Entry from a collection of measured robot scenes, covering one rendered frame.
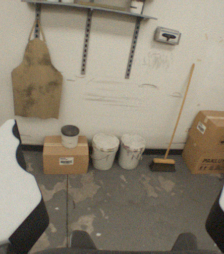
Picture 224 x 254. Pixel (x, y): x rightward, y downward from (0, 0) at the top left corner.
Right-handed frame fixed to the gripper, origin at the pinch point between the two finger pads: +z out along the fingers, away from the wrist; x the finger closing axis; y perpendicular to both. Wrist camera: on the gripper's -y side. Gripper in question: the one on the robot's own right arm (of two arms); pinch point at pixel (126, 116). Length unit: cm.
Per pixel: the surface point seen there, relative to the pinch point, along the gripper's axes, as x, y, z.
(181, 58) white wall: 70, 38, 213
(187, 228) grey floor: 78, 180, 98
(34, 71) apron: -84, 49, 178
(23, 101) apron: -99, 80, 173
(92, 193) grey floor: -22, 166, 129
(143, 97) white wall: 30, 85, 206
